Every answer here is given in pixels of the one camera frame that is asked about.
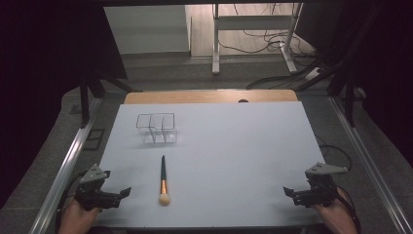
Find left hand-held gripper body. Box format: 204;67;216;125
75;163;122;212

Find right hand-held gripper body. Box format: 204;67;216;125
292;162;349;209

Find makeup brush with dark handle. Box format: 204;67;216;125
158;154;171;207

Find clear acrylic organizer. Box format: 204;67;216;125
135;112;179;145

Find person's left hand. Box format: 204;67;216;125
57;197;102;234

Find person's right hand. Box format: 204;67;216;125
311;187;358;234

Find white board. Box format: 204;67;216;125
94;100;327;230

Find black metal stand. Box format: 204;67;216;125
293;48;369;129
78;71;142;130

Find white power strip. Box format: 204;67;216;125
304;66;323;82

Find wooden table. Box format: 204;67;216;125
124;89;299;105

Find black curtain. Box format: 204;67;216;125
0;0;129;209
293;0;413;169

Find white cabinet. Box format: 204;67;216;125
103;4;192;56

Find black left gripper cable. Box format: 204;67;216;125
55;169;91;234

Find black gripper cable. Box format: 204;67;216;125
334;184;362;234
55;169;91;234

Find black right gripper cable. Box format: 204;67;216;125
334;184;362;234

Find aluminium rail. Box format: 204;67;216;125
28;97;104;234
328;95;413;234

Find black looped cable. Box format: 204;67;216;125
315;135;354;173

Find black square floor frame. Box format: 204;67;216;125
82;128;106;152

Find black floor cables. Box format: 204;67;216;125
217;3;320;91

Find white desk frame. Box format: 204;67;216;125
210;2;305;77

